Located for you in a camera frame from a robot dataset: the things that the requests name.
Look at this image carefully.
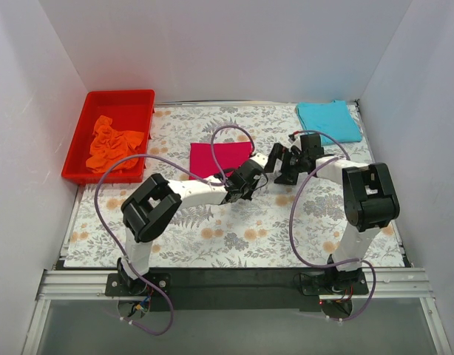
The magenta t shirt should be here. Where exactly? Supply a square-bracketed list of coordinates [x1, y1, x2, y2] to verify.
[189, 141, 254, 182]

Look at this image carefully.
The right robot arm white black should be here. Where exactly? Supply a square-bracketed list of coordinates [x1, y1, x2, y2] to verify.
[265, 130, 400, 294]

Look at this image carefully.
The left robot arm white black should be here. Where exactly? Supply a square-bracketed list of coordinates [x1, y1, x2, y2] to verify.
[118, 154, 268, 296]

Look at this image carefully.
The folded cyan t shirt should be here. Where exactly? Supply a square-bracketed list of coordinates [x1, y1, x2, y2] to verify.
[297, 101, 362, 143]

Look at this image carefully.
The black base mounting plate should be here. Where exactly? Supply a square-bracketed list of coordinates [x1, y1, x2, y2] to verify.
[104, 267, 368, 313]

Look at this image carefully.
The orange t shirt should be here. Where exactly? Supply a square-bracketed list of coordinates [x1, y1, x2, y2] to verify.
[86, 115, 144, 173]

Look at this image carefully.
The red plastic bin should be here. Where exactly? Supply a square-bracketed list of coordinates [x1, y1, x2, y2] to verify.
[61, 89, 155, 184]

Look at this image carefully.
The aluminium frame rail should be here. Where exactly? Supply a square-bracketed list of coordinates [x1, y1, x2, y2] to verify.
[24, 268, 451, 354]

